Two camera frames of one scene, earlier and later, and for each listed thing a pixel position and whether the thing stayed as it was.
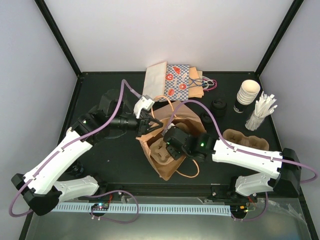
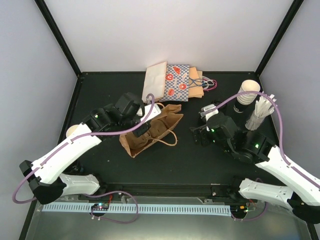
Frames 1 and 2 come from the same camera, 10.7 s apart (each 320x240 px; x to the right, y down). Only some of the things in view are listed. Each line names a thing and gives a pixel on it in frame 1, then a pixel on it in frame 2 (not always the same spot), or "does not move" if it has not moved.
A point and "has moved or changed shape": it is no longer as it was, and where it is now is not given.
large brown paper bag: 173,113 has moved or changed shape
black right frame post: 294,10 does not move
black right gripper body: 176,155 → 205,141
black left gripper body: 142,123 does not move
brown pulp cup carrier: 159,153 → 158,127
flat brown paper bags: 195,83 does not move
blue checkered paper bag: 177,83 does not move
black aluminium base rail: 172,190 does not move
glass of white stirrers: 263,107 does not move
